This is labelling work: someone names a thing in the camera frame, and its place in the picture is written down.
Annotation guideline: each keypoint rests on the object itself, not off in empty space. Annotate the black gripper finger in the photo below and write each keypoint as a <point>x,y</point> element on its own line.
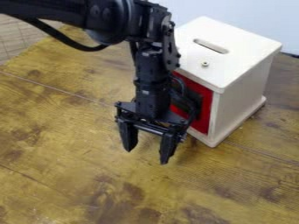
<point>129,134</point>
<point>167,147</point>

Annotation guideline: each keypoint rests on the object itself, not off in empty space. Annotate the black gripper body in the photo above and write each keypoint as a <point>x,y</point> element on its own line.
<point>157,125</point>

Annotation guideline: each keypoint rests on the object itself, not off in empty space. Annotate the red drawer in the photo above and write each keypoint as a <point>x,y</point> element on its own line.
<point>201,95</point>

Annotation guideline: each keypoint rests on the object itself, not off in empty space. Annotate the black drawer handle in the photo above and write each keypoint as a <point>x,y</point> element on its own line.
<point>187,105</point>

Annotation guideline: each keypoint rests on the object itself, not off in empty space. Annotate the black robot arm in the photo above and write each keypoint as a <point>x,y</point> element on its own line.
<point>90,25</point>

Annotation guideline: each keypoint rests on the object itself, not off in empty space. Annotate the white wooden cabinet box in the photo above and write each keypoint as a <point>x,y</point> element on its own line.
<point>226,64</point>

